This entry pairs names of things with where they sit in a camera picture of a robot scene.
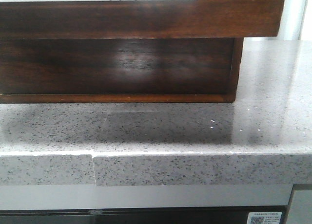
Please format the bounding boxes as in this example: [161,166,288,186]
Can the grey under-counter cabinet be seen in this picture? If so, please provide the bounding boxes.
[0,185,312,224]

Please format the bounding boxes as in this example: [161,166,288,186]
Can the white QR code label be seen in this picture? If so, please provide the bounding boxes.
[247,212,282,224]

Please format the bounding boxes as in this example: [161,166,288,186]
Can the dark wooden drawer cabinet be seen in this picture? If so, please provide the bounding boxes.
[0,37,244,104]

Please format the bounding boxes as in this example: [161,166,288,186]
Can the wooden drawer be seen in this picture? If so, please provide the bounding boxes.
[0,0,284,39]
[0,37,235,95]

